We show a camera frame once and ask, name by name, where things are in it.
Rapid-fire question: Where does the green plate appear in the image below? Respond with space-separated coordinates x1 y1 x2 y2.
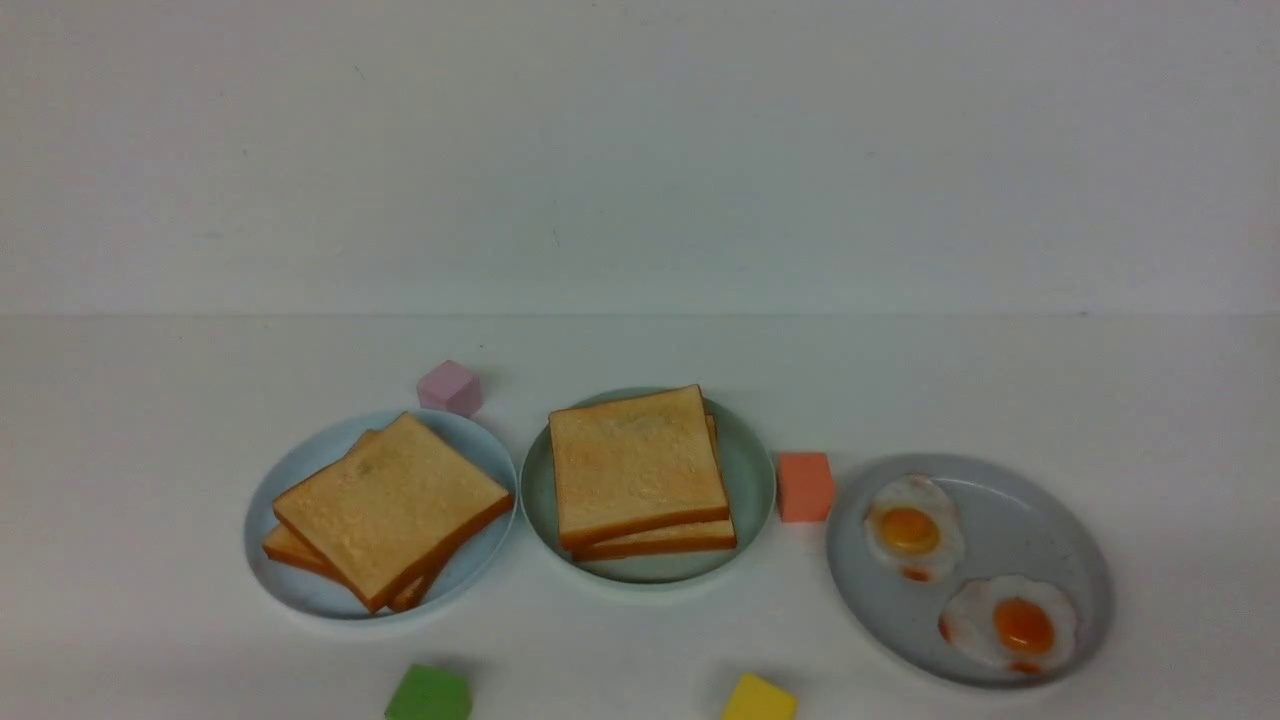
518 386 776 591

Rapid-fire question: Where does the pink cube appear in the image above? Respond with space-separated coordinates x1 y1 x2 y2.
416 360 484 416

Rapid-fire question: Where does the orange cube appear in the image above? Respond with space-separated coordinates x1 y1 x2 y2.
776 452 836 524

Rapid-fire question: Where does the left fried egg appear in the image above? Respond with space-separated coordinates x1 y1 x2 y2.
863 474 966 583

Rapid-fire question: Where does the fried egg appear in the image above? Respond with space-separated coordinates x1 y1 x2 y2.
938 574 1082 675
863 474 966 583

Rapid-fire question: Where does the yellow cube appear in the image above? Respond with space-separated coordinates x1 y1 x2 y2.
719 673 797 720

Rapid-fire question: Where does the light blue plate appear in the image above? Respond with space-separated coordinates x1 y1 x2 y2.
242 407 518 629

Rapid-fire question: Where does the green cube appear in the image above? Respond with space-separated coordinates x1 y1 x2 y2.
384 664 474 720

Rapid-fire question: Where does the grey plate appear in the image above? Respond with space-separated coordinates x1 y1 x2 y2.
826 454 1114 691

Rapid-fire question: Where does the right fried egg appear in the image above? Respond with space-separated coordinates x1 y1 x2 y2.
938 574 1082 675

